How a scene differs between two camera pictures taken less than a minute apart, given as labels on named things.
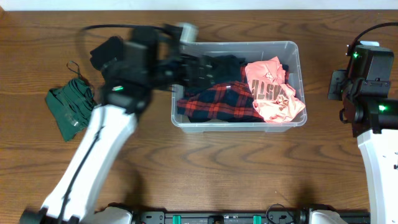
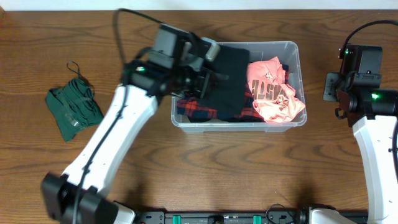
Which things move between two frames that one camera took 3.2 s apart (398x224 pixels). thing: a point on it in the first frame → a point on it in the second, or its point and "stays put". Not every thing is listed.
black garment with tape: [110, 50] → [227, 96]
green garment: [71, 106] stays put
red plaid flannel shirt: [228, 101] stays put
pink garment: [272, 97] stays put
